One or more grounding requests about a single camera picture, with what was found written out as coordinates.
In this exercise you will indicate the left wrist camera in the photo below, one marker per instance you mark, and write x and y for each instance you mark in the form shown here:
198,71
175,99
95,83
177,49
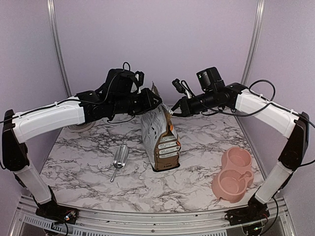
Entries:
138,80

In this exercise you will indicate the left aluminium frame post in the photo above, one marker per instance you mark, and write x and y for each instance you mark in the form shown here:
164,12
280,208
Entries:
57,46

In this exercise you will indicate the right aluminium frame post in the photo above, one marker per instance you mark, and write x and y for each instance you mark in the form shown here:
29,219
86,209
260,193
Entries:
254,40

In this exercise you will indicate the brown white dog food bag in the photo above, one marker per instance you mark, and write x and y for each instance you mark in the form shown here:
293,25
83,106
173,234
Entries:
160,139

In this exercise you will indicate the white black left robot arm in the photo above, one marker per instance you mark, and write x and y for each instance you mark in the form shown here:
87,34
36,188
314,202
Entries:
121,93

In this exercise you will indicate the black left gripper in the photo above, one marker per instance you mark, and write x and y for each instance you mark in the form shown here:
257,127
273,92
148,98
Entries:
149,103

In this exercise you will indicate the beige ceramic plate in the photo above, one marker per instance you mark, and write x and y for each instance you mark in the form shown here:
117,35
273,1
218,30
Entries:
79,128

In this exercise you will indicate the pink double pet bowl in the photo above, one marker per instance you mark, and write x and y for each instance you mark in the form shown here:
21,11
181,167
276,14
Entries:
235,176

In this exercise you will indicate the front aluminium frame rail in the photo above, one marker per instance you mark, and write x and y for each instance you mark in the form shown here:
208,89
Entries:
92,222

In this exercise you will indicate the silver metal scoop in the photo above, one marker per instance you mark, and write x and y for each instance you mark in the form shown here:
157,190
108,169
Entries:
119,160

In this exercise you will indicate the aluminium frame post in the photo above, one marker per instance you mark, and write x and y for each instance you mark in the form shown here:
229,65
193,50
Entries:
57,46
254,40

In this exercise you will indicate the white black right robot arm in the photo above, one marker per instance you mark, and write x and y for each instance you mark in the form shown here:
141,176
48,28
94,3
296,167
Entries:
243,102

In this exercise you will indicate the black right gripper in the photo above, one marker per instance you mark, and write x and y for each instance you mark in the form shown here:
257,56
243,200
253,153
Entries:
187,110

